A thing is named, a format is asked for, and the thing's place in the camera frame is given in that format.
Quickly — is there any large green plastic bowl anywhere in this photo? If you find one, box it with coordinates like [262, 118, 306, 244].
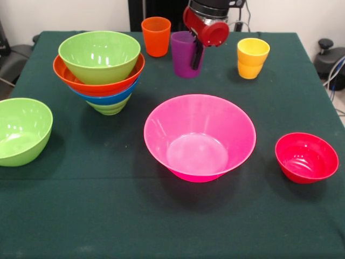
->
[58, 30, 141, 85]
[0, 97, 54, 167]

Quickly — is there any dark green tablecloth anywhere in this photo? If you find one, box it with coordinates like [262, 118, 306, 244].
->
[0, 31, 345, 259]

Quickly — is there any bundle of grey cables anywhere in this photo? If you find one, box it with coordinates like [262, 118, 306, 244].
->
[322, 55, 345, 94]

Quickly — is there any pink plastic bowl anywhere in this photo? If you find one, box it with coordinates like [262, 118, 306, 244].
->
[143, 94, 257, 183]

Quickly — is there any black equipment base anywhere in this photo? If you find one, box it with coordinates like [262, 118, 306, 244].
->
[314, 38, 345, 79]

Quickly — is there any black office chair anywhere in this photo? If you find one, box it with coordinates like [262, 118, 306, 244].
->
[0, 20, 41, 87]

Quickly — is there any purple plastic cup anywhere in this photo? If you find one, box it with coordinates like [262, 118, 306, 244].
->
[170, 31, 205, 79]

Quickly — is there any blue plastic bowl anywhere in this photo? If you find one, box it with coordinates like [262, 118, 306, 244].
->
[68, 77, 141, 106]

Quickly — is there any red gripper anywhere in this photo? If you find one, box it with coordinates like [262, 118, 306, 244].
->
[182, 5, 230, 71]

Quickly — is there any small red plastic bowl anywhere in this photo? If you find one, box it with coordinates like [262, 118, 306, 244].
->
[274, 132, 340, 185]

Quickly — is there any small green plastic bowl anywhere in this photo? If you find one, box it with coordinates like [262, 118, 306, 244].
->
[85, 94, 132, 116]

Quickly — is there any orange plastic bowl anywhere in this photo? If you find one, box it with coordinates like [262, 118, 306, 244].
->
[52, 52, 146, 97]

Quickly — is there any orange plastic cup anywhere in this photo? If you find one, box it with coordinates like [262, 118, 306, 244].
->
[141, 16, 172, 58]

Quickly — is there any yellow plastic cup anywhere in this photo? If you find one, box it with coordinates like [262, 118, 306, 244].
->
[237, 37, 271, 67]
[237, 60, 264, 80]

